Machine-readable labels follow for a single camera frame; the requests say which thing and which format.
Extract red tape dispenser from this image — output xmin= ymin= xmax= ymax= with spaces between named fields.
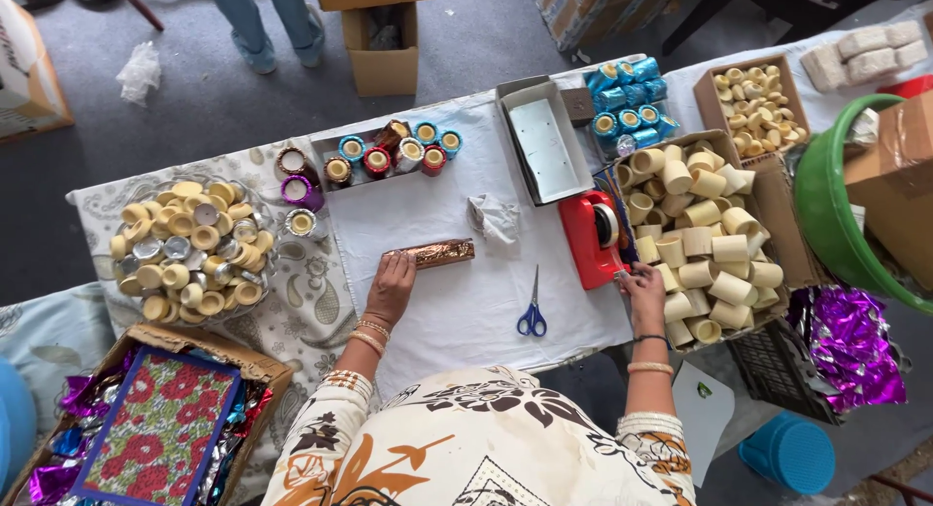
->
xmin=558 ymin=190 xmax=629 ymax=291

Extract person's left hand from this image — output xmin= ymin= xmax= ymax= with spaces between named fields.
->
xmin=362 ymin=251 xmax=418 ymax=326

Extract blue patterned carton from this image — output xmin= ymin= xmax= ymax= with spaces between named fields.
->
xmin=536 ymin=0 xmax=686 ymax=53

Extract brown foil wrapped tube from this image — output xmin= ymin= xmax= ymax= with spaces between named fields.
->
xmin=276 ymin=146 xmax=320 ymax=186

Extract blue plastic stool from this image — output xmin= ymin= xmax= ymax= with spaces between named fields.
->
xmin=738 ymin=411 xmax=837 ymax=496

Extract white printed carton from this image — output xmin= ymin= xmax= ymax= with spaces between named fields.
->
xmin=0 ymin=0 xmax=75 ymax=142

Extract purple foil wrapped tube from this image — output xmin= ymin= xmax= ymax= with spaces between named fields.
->
xmin=280 ymin=174 xmax=326 ymax=214

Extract white table cloth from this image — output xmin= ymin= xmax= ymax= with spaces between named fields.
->
xmin=321 ymin=54 xmax=650 ymax=401

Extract taped brown carton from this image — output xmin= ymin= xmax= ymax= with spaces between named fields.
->
xmin=843 ymin=90 xmax=933 ymax=292

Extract person's patterned dress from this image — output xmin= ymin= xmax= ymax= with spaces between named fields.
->
xmin=261 ymin=365 xmax=697 ymax=506

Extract paisley print cloth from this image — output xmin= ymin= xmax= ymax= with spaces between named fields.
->
xmin=66 ymin=138 xmax=383 ymax=506

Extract silver foil wrapped tube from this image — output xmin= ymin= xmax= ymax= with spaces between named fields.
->
xmin=284 ymin=209 xmax=319 ymax=239

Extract worn cardboard carton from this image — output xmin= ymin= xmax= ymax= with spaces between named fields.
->
xmin=0 ymin=324 xmax=294 ymax=506

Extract black plastic crate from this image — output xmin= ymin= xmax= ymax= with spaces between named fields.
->
xmin=725 ymin=318 xmax=847 ymax=425

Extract large cardboard box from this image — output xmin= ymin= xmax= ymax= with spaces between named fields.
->
xmin=594 ymin=129 xmax=826 ymax=354

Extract person's right hand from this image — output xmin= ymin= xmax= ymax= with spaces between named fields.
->
xmin=618 ymin=262 xmax=668 ymax=338

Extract dark furniture frame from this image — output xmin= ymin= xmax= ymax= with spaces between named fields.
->
xmin=659 ymin=0 xmax=919 ymax=55

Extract small cardboard box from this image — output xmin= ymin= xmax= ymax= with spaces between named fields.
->
xmin=692 ymin=54 xmax=812 ymax=157

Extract dark brown block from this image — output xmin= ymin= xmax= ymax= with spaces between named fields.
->
xmin=560 ymin=87 xmax=596 ymax=128

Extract light blue cloth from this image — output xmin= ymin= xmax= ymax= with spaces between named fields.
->
xmin=0 ymin=282 xmax=118 ymax=437

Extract copper foil tube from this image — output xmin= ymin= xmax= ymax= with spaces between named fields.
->
xmin=382 ymin=238 xmax=476 ymax=271

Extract grey white tablecloth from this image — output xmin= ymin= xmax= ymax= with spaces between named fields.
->
xmin=659 ymin=3 xmax=933 ymax=139

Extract white paper sheet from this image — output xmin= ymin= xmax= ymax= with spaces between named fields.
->
xmin=671 ymin=360 xmax=736 ymax=489

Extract purple foil sheet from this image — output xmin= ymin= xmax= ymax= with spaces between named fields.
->
xmin=787 ymin=286 xmax=908 ymax=414

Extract clear tape roll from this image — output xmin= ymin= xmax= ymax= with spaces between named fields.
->
xmin=592 ymin=202 xmax=621 ymax=249

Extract heap of cream caps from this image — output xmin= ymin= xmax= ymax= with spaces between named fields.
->
xmin=109 ymin=181 xmax=276 ymax=325

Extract heap of coloured foil sheets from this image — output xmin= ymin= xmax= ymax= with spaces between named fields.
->
xmin=28 ymin=349 xmax=274 ymax=506

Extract green plastic basin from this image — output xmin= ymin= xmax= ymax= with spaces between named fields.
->
xmin=793 ymin=92 xmax=933 ymax=316

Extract group of blue foil tubes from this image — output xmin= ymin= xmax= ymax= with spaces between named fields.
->
xmin=583 ymin=56 xmax=680 ymax=157

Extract heap of small cream cups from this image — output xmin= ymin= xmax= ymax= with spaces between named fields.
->
xmin=713 ymin=65 xmax=809 ymax=157

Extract glass bowl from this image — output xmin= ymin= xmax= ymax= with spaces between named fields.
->
xmin=108 ymin=174 xmax=281 ymax=326

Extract grey cardboard tray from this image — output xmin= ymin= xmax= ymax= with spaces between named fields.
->
xmin=310 ymin=123 xmax=447 ymax=193

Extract row of mixed foil tubes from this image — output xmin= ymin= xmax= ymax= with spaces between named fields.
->
xmin=323 ymin=120 xmax=465 ymax=188

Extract floral print tray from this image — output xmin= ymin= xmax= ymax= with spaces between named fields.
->
xmin=70 ymin=346 xmax=243 ymax=506

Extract blue handled scissors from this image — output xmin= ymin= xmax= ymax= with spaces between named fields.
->
xmin=517 ymin=264 xmax=548 ymax=338

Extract open white box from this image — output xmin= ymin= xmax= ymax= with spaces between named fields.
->
xmin=496 ymin=76 xmax=595 ymax=207

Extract crumpled white paper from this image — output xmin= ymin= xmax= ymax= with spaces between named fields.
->
xmin=466 ymin=193 xmax=521 ymax=246

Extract open tall cardboard box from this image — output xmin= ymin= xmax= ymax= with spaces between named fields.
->
xmin=341 ymin=1 xmax=421 ymax=97

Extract white wrapped block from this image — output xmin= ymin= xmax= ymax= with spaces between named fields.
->
xmin=800 ymin=43 xmax=850 ymax=93
xmin=846 ymin=48 xmax=899 ymax=84
xmin=894 ymin=39 xmax=930 ymax=71
xmin=837 ymin=26 xmax=890 ymax=61
xmin=884 ymin=19 xmax=925 ymax=49

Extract blue plastic tub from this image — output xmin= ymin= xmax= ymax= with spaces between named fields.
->
xmin=0 ymin=356 xmax=37 ymax=496

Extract heap of cream cylinders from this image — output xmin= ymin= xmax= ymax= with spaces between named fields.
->
xmin=616 ymin=140 xmax=785 ymax=347

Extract crumpled clear plastic bag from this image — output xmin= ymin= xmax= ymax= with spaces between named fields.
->
xmin=115 ymin=41 xmax=163 ymax=107

